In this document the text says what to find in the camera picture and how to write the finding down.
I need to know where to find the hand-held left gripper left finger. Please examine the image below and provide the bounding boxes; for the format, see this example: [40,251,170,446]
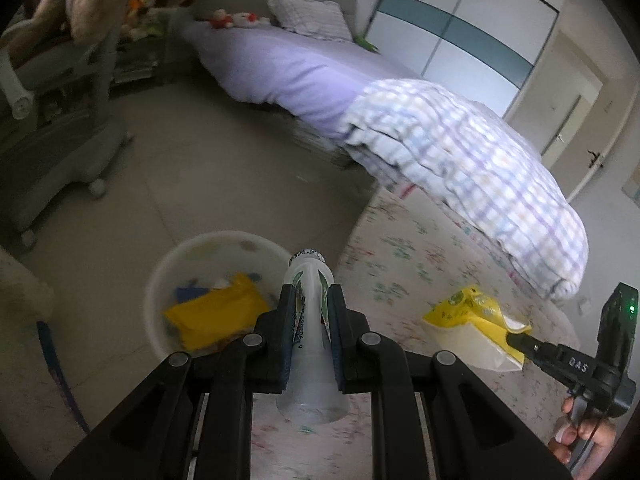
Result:
[50,284,298,480]

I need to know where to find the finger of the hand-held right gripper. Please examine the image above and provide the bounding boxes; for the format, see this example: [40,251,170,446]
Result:
[506,332,549,369]

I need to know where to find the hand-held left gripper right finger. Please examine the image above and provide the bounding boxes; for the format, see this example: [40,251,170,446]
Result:
[329,284,573,480]

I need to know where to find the yellow tissue pack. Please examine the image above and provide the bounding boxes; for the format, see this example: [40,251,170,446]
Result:
[422,285,532,372]

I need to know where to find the clear plastic bottle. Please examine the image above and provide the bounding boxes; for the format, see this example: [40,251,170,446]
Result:
[276,249,349,426]

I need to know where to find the yellow packet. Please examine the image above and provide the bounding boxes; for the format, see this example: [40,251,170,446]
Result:
[164,274,274,351]

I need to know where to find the white plastic bin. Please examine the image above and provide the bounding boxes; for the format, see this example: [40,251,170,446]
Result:
[143,231,294,361]

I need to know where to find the person's right hand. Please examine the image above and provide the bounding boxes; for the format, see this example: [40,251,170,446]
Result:
[547,395,621,471]

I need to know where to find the printed play mat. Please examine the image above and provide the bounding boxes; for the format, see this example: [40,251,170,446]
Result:
[250,187,582,480]

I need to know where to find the blue wrapper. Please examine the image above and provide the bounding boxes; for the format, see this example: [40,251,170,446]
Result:
[175,285,209,304]

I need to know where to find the plaid quilt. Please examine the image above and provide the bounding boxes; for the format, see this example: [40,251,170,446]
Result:
[340,79,589,301]

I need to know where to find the wooden door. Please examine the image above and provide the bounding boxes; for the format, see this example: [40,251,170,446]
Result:
[540,94,584,159]

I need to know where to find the blue flat stick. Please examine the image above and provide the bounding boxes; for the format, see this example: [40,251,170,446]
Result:
[36,320,91,433]

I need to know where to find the beige cushion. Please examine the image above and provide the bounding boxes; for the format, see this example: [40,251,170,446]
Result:
[0,245,55,324]

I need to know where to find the bed with purple sheet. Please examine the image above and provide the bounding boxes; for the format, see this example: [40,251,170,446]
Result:
[177,0,426,169]

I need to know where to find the grey wheeled chair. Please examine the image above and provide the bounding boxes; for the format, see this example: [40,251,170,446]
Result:
[0,10,134,252]

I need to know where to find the dark nightstand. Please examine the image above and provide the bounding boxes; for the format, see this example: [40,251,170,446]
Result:
[112,35,169,87]

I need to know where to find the plaid pillow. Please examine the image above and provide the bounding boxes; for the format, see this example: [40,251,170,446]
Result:
[267,0,354,44]

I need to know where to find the white teal wardrobe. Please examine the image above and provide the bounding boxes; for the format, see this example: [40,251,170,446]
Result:
[365,0,571,122]

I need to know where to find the green white plush toy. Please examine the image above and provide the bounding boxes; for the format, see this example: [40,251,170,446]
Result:
[142,7,174,39]

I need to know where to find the orange plush toy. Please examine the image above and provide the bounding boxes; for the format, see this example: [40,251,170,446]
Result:
[125,0,156,28]

